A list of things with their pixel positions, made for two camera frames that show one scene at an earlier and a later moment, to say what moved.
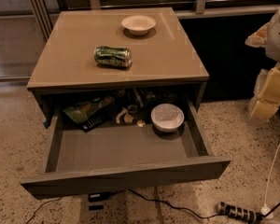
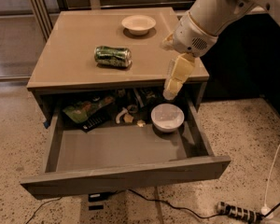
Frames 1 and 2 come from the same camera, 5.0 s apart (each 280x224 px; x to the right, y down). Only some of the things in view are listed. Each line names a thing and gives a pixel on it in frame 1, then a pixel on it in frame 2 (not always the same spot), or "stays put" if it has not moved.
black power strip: (238, 213) stays put
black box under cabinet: (96, 197) stays put
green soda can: (109, 56) stays put
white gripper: (278, 39) -> (191, 37)
